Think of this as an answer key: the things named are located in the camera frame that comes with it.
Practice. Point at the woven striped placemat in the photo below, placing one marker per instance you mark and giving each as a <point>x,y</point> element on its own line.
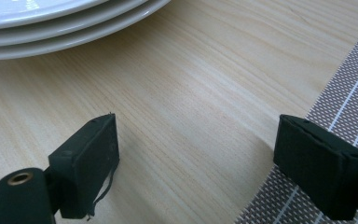
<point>345,102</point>

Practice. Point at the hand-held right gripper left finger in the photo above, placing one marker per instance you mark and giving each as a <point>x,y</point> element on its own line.
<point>84,165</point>

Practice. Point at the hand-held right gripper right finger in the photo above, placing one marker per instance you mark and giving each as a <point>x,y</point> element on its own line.
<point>317,165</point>

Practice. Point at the white plate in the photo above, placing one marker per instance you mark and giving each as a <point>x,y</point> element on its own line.
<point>28,12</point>
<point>99,39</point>
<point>74,29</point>

